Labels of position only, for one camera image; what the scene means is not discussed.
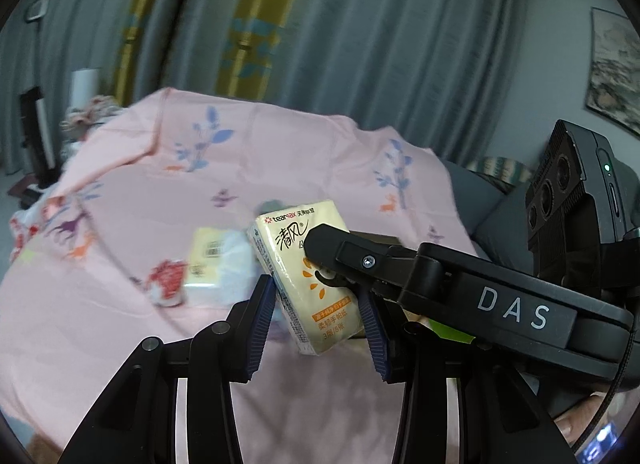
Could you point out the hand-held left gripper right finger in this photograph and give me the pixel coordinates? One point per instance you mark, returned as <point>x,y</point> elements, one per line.
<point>375,339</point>

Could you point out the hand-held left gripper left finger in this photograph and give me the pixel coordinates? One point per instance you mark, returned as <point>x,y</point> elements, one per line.
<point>257,329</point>

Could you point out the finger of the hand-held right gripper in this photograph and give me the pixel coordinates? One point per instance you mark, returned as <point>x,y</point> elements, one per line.
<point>350,254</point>

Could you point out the yellow tissue pack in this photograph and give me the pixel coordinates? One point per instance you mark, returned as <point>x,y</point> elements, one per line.
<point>285,254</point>

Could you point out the red white soft toy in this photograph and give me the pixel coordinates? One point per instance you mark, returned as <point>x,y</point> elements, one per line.
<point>167,281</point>

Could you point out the person's right hand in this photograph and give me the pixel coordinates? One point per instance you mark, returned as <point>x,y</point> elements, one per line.
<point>575,414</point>

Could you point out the grey sofa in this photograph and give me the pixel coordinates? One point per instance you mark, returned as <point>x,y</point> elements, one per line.
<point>500,229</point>

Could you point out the cream tissue pack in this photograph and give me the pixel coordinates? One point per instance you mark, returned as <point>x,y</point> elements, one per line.
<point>215,264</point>

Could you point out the striped pillow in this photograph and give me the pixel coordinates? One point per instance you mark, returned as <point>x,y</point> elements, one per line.
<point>505,171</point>

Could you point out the pink printed blanket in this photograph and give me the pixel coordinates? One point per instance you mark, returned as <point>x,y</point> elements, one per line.
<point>150,184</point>

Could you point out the framed landscape painting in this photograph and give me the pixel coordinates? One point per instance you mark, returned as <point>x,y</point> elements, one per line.
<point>615,74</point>

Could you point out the grey yellow patterned curtain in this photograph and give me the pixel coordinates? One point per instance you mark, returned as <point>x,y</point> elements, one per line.
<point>350,34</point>

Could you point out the floral cushion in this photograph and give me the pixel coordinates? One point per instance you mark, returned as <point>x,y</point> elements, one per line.
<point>90,116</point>

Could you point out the black upright appliance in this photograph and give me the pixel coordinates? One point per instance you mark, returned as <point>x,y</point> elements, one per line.
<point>36,139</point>

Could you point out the white cylinder lamp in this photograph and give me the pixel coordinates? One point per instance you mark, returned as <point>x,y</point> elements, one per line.
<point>84,89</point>

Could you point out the white floor lamp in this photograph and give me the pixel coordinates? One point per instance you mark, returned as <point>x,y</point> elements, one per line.
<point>37,9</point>

